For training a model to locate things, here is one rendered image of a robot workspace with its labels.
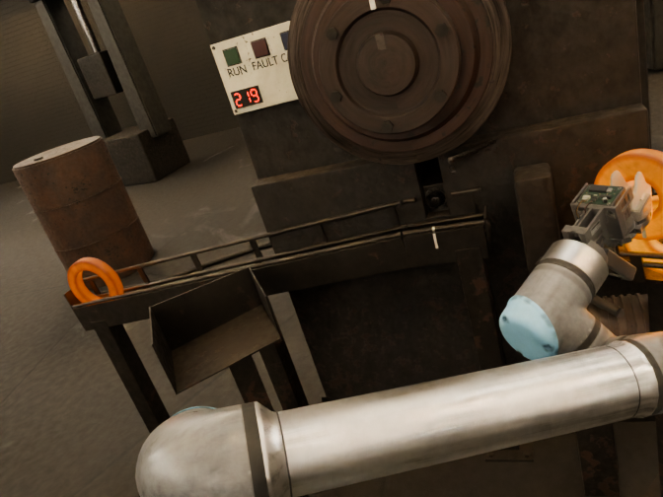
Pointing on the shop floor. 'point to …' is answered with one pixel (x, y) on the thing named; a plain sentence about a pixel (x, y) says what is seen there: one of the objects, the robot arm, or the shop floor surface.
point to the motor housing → (637, 314)
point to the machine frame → (378, 286)
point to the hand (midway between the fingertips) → (641, 184)
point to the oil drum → (85, 206)
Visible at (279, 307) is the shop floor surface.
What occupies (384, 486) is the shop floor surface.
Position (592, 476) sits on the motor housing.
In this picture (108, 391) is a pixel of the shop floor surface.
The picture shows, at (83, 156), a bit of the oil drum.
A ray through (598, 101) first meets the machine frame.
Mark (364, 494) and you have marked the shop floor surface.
